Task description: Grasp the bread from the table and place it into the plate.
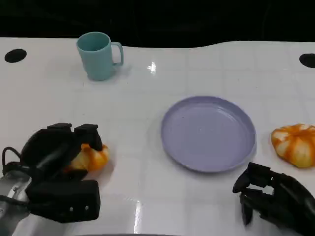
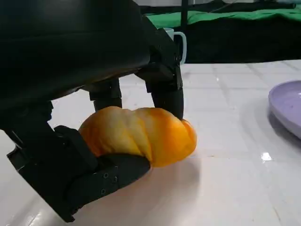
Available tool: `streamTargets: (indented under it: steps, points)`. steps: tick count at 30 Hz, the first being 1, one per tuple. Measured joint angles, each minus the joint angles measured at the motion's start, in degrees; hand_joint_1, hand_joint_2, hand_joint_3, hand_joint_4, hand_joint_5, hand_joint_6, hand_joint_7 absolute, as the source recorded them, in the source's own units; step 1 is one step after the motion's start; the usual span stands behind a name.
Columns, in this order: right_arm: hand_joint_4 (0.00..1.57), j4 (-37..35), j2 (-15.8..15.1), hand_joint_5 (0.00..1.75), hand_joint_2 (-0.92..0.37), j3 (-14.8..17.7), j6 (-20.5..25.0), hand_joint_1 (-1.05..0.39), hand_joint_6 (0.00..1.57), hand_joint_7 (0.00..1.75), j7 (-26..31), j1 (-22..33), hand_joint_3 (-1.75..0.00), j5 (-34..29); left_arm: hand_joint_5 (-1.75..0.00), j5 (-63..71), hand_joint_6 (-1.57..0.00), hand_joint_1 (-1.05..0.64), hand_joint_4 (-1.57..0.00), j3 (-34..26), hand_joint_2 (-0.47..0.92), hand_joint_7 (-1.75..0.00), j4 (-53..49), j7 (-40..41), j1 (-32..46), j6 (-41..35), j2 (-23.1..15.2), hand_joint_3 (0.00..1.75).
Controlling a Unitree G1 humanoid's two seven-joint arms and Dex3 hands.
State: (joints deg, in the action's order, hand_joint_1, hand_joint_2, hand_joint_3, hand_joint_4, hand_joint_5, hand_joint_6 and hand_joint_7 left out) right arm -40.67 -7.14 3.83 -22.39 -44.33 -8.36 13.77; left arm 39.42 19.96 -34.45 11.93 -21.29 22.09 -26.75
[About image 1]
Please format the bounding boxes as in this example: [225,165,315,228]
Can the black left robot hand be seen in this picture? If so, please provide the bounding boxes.
[19,122,104,183]

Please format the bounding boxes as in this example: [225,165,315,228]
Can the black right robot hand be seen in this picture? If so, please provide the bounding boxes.
[232,162,315,236]

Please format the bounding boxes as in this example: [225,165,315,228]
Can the orange and white bread roll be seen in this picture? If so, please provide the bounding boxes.
[271,123,315,169]
[64,143,110,173]

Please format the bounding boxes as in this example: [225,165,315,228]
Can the black table grommet hole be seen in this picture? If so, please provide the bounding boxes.
[299,53,315,69]
[4,48,27,63]

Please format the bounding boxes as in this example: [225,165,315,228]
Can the pale green mug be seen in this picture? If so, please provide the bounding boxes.
[76,31,124,82]

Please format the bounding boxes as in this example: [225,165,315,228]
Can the lilac plate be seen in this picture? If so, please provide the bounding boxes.
[160,95,257,174]

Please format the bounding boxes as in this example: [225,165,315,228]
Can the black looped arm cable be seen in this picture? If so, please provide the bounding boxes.
[1,147,23,174]

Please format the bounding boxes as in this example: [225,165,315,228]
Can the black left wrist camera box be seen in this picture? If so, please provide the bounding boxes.
[25,179,101,223]

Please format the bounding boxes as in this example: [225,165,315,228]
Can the black thin arm cable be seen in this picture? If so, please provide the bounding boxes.
[0,194,32,209]

